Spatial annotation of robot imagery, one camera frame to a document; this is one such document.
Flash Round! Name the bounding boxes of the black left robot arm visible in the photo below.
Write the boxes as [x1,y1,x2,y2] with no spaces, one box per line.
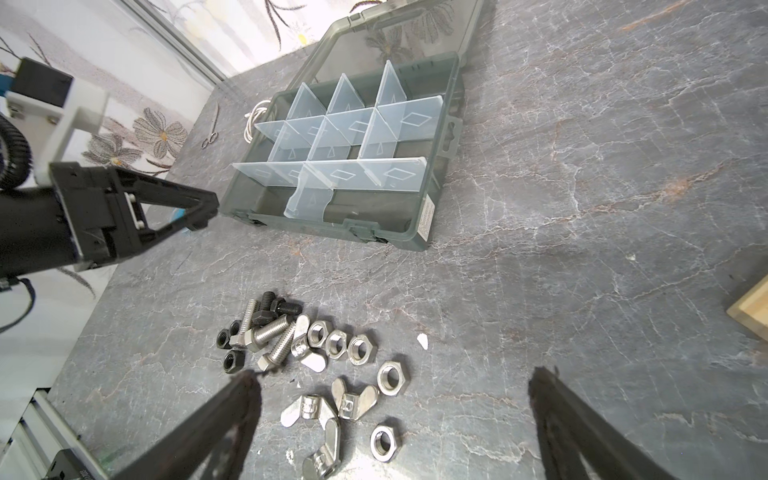
[1,58,219,303]

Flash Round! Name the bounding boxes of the silver hex nut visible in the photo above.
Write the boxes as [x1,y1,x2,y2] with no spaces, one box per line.
[377,360,410,397]
[370,424,400,463]

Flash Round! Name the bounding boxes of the small wooden block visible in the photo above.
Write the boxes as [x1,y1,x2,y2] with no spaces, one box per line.
[726,276,768,341]

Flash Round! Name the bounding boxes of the green compartment organizer box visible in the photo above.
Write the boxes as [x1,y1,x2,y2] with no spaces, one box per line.
[221,1,484,251]

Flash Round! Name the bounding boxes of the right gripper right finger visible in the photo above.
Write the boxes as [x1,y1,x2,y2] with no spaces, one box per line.
[528,367,672,479]

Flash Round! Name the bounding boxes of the white coiled cable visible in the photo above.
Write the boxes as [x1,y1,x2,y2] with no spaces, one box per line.
[242,98,274,144]

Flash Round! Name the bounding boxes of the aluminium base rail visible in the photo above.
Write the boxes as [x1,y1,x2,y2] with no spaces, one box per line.
[1,389,108,479]

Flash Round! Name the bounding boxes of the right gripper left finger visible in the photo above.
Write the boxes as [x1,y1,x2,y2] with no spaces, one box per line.
[114,370,262,479]

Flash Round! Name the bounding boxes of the pile of screws and nuts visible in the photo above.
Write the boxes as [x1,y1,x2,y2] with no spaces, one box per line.
[215,291,377,375]

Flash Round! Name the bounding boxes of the silver hex nut lower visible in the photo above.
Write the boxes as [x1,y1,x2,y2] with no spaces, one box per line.
[370,424,400,463]

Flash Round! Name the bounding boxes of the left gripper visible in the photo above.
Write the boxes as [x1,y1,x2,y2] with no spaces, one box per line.
[47,162,219,269]

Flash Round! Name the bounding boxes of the small metal scissors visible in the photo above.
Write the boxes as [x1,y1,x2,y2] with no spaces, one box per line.
[201,104,220,150]

